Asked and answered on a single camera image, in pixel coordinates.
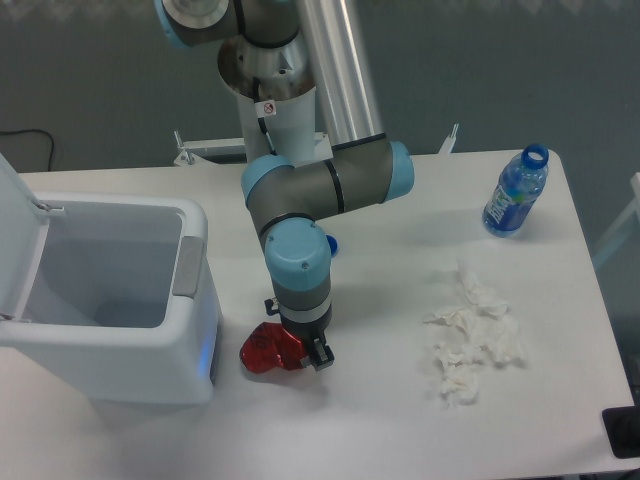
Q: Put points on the crushed red soda can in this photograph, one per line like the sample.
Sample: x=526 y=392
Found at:
x=270 y=346

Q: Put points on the white chair frame at right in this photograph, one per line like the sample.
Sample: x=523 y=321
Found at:
x=620 y=230

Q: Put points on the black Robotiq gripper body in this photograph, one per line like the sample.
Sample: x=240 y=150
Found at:
x=304 y=324

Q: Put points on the crumpled white tissue paper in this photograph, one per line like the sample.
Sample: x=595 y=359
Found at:
x=488 y=333

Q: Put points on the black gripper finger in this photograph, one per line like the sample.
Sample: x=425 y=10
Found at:
x=318 y=354

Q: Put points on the black device at table edge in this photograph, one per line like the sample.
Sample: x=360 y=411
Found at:
x=622 y=428

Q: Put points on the blue bottle cap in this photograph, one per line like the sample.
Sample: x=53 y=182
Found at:
x=333 y=245

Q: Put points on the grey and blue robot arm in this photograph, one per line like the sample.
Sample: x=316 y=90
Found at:
x=287 y=202

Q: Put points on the white trash bin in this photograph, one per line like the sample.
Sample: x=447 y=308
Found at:
x=123 y=306

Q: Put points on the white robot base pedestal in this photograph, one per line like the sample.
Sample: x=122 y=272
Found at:
x=276 y=98

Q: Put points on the white trash bin lid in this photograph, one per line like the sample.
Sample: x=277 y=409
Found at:
x=25 y=221

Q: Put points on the blue plastic water bottle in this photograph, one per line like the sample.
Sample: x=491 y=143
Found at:
x=520 y=184

